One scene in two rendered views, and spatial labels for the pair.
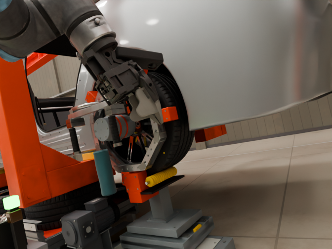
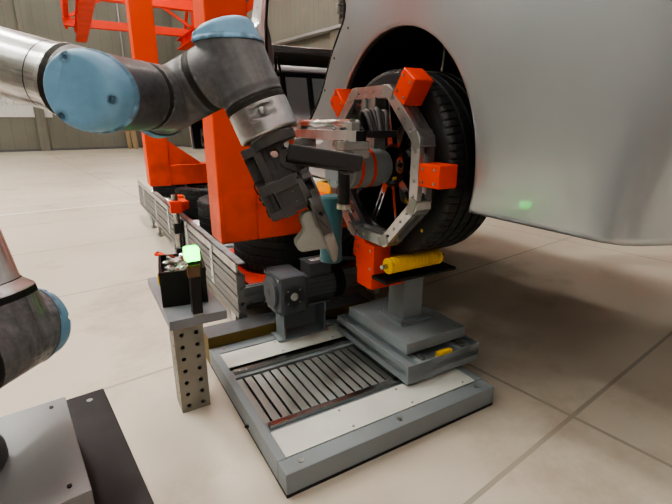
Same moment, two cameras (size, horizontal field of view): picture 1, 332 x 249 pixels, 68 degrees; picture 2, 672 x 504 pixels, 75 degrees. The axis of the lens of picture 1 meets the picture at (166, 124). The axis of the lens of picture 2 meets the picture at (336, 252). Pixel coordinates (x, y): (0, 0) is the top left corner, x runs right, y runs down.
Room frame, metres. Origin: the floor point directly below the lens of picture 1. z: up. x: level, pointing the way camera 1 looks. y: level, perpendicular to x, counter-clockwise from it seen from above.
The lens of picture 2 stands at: (-0.05, -0.25, 1.00)
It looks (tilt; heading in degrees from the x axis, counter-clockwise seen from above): 17 degrees down; 23
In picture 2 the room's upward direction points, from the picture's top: straight up
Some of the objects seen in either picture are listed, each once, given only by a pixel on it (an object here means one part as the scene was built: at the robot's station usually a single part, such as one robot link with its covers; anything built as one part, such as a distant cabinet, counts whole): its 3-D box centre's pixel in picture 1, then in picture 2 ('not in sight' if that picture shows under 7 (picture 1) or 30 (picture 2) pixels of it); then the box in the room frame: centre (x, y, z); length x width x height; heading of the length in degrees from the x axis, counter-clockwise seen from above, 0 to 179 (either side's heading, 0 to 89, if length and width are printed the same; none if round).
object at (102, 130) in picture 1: (115, 127); (358, 167); (1.41, 0.29, 0.85); 0.21 x 0.14 x 0.14; 144
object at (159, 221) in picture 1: (160, 202); (405, 294); (1.60, 0.14, 0.32); 0.40 x 0.30 x 0.28; 54
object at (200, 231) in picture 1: (166, 231); (403, 335); (1.60, 0.14, 0.13); 0.50 x 0.36 x 0.10; 54
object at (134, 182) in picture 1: (142, 184); (380, 261); (1.49, 0.22, 0.48); 0.16 x 0.12 x 0.17; 144
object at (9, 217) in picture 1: (14, 215); (193, 269); (0.89, 0.61, 0.59); 0.04 x 0.04 x 0.04; 54
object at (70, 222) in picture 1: (100, 228); (314, 296); (1.57, 0.55, 0.26); 0.42 x 0.18 x 0.35; 144
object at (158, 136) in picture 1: (124, 126); (375, 166); (1.46, 0.24, 0.85); 0.54 x 0.07 x 0.54; 54
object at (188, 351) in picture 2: not in sight; (188, 351); (1.03, 0.79, 0.21); 0.10 x 0.10 x 0.42; 54
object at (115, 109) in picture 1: (114, 109); (352, 149); (1.20, 0.23, 0.93); 0.09 x 0.05 x 0.05; 144
